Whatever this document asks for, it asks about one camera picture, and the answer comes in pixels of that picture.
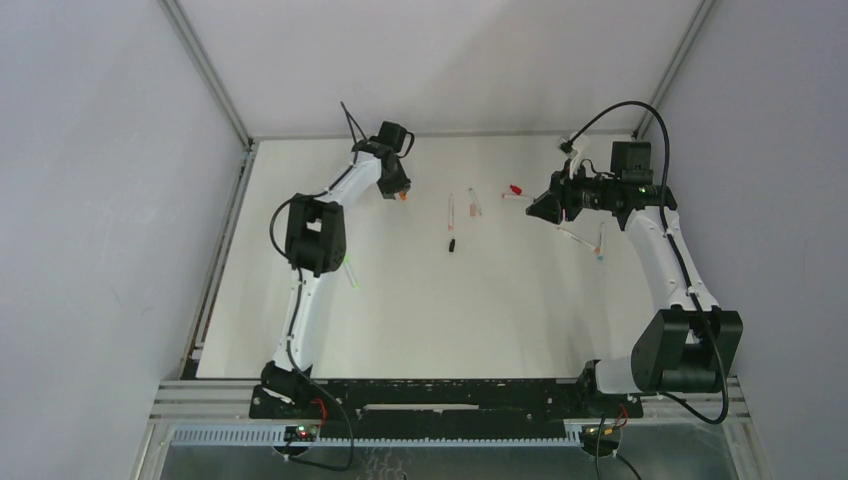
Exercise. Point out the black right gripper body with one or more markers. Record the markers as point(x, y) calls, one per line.
point(561, 201)

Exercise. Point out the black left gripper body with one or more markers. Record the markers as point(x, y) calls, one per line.
point(395, 182)

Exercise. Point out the white pen peach end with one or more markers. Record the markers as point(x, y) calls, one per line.
point(595, 249)

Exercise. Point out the white pen green end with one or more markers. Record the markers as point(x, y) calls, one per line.
point(353, 280)

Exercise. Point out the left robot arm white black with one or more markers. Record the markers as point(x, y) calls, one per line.
point(309, 231)

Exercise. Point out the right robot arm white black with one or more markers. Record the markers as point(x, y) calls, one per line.
point(689, 344)

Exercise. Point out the white pen teal tip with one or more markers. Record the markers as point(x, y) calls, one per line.
point(600, 251)

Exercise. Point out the white pen orange tip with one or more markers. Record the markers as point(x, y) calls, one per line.
point(451, 212)

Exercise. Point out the small circuit board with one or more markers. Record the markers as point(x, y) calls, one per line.
point(301, 434)

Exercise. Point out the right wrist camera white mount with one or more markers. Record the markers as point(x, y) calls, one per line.
point(574, 150)

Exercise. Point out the aluminium frame profile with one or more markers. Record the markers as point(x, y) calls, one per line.
point(197, 332)

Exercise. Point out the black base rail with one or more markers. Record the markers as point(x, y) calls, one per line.
point(446, 409)

